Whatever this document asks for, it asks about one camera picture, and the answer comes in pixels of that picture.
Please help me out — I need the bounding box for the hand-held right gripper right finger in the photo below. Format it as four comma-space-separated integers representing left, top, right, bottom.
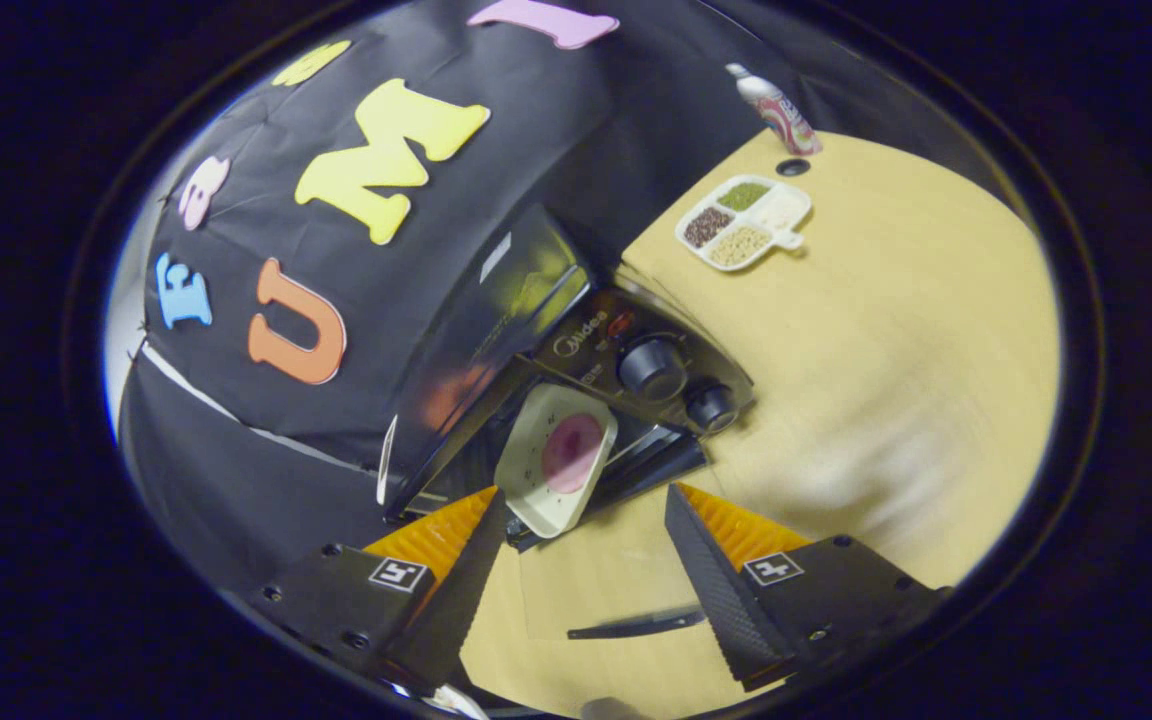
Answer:
664, 483, 947, 691

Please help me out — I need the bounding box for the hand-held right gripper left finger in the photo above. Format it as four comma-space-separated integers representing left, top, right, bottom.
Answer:
254, 486, 509, 696

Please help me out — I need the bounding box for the white square plate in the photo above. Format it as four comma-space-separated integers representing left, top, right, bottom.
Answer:
494, 383, 619, 540

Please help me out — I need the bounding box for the pink round cake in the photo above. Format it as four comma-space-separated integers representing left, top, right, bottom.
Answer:
541, 413, 605, 495

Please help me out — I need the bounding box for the black electric oven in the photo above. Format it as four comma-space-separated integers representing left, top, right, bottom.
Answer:
376, 205, 757, 641

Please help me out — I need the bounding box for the white divided bean tray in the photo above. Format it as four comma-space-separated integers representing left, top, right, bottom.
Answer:
675, 174, 813, 273

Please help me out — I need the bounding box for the white red spray can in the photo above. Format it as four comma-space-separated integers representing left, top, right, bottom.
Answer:
726, 63, 823, 157

